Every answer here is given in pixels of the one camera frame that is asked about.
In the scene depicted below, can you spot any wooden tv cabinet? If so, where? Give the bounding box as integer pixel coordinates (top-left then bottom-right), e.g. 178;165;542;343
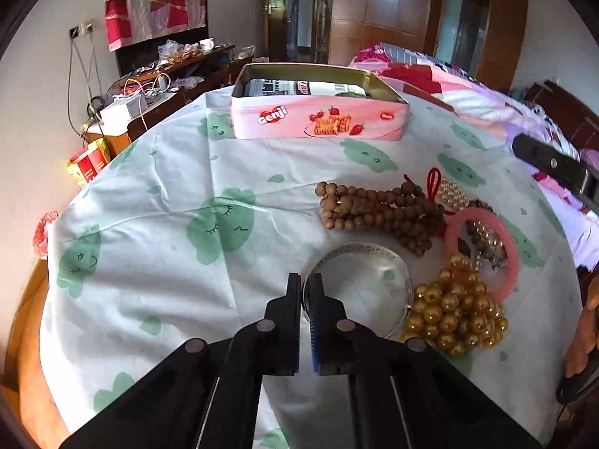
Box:
84;45;255;157

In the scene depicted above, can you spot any white box device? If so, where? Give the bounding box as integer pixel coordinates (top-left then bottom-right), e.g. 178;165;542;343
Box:
100;93;147;126

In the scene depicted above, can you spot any white mug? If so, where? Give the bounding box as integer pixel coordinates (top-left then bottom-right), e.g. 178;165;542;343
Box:
199;37;215;52

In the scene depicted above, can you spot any bin with red bag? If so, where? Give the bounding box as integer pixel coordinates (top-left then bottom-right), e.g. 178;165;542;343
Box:
33;211;60;260

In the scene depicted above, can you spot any gold pearl bead necklace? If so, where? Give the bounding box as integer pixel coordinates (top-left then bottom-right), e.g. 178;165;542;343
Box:
398;251;510;359

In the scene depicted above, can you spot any brown wooden bead necklace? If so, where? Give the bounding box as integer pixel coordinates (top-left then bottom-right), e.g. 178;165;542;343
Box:
313;179;446;259

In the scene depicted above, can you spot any white green cloud tablecloth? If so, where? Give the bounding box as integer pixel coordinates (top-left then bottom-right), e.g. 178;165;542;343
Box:
40;89;581;443

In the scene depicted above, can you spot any red patchwork tv cover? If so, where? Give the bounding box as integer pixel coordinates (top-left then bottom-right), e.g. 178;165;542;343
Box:
104;0;207;52

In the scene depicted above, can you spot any pink biscuit tin box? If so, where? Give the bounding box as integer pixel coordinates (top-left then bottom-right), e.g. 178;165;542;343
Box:
231;63;409;141

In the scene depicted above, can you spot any patchwork pink quilt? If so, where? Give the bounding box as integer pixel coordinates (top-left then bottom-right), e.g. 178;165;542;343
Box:
350;43;598;271

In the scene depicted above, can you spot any wooden bed headboard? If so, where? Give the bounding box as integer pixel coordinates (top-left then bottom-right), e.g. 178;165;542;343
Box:
525;80;599;151

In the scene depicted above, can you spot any wall power socket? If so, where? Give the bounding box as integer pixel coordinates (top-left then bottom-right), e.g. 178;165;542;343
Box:
69;21;93;40

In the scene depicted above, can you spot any silver metal bangle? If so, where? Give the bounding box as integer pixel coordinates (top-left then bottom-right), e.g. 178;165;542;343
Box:
307;241;414;339

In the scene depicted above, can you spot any wooden wardrobe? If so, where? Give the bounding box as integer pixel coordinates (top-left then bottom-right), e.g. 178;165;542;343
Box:
261;0;531;95

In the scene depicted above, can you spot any red yellow carton box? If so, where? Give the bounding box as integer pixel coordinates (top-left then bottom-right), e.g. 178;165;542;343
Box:
66;138;112;189

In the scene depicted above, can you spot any dark bead bracelet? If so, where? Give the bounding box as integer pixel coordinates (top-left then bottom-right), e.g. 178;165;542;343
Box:
465;199;509;270

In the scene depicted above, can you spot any wooden door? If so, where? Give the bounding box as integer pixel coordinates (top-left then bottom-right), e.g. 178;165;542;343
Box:
262;0;287;62

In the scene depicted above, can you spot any pink jade bangle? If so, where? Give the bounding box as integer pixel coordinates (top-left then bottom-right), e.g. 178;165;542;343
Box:
444;208;519;302

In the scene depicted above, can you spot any person's right hand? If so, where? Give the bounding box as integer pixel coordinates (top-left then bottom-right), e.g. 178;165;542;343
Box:
565;277;599;378

